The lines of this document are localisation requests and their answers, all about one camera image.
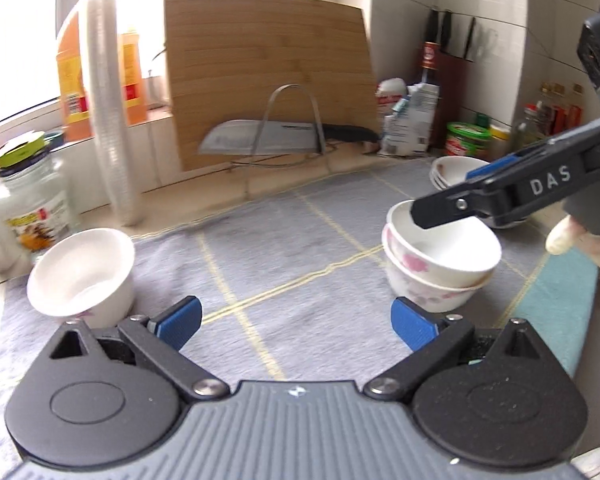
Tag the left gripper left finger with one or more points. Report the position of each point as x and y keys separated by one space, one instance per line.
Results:
x=156 y=343

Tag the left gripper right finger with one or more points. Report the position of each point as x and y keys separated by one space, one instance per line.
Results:
x=436 y=344

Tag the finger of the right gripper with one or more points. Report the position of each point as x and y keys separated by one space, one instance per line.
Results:
x=483 y=199
x=495 y=164

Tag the white bowl pink flowers back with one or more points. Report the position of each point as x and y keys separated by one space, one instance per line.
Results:
x=432 y=298

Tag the white bowl pink flowers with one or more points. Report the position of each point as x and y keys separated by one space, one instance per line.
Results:
x=457 y=255
x=432 y=298

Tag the white bowl pink flowers front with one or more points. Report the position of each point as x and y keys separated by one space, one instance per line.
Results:
x=457 y=255

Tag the plain white bowl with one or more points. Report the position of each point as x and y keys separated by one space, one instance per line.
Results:
x=89 y=275

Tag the white plate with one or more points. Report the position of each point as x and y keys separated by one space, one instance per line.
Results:
x=447 y=171

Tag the right hand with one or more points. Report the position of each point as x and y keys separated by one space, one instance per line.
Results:
x=567 y=234

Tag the yellow lid spice jar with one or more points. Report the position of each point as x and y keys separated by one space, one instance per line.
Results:
x=499 y=142

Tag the green lidded sauce tub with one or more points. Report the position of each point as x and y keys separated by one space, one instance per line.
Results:
x=466 y=140

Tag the dark glass condiment bottle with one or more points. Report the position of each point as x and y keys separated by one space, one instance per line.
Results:
x=527 y=130

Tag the white plastic food bag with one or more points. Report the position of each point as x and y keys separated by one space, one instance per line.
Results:
x=407 y=115

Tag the dark wooden knife block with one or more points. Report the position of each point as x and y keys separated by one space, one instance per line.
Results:
x=452 y=78

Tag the dark soy sauce bottle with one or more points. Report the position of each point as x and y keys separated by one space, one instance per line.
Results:
x=429 y=64

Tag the grey blue checked towel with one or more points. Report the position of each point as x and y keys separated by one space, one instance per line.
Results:
x=294 y=286

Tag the glass jar green lid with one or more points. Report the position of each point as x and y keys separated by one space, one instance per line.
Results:
x=35 y=198

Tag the steel cleaver knife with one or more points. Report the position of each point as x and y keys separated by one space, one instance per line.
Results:
x=235 y=136

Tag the bamboo cutting board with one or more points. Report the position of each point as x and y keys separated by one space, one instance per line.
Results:
x=241 y=59

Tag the tall plastic wrap roll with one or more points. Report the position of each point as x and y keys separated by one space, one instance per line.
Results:
x=101 y=77

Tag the wire knife rack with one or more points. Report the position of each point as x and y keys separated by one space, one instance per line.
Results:
x=266 y=129

